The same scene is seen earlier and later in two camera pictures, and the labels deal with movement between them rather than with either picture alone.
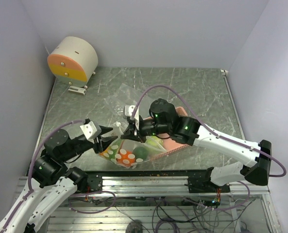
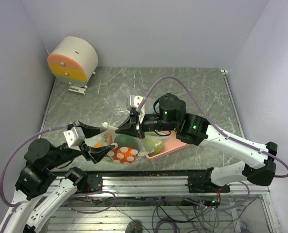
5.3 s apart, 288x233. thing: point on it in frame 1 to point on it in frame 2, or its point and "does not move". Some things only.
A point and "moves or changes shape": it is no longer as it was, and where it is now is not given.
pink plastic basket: (170, 145) does not move
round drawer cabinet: (73, 60) does not move
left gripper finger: (106, 141) to (96, 154)
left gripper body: (97, 146) to (84, 148)
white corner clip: (224, 72) does not move
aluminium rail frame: (163, 201) does not move
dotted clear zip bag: (129, 153) moves or changes shape
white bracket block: (77, 90) does not move
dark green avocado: (140, 152) to (125, 140)
